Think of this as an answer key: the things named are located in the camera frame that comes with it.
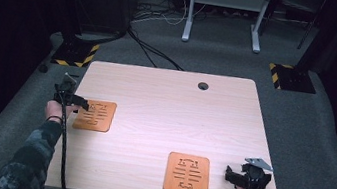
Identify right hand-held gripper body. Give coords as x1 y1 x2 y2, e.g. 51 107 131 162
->
237 154 276 189

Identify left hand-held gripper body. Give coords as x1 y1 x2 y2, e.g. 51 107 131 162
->
51 71 81 108

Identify orange cut-out mat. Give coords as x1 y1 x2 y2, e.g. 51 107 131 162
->
71 96 119 135
162 150 215 189

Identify person's left hand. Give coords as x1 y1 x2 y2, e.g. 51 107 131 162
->
43 99 81 126

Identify small dark floor object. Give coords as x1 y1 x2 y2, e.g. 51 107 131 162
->
36 62 51 75

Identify black wristband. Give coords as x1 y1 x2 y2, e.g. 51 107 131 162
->
45 114 64 124

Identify black stand base, yellow stripes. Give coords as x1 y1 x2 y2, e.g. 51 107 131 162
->
265 61 321 96
50 36 101 72

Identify black stand column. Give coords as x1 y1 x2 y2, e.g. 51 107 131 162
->
295 0 337 77

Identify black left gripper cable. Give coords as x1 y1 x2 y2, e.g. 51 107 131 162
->
39 83 89 189

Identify black floor cables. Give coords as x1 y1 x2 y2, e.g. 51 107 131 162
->
122 27 190 73

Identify white floor cables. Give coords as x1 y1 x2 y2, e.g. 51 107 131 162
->
131 0 209 34

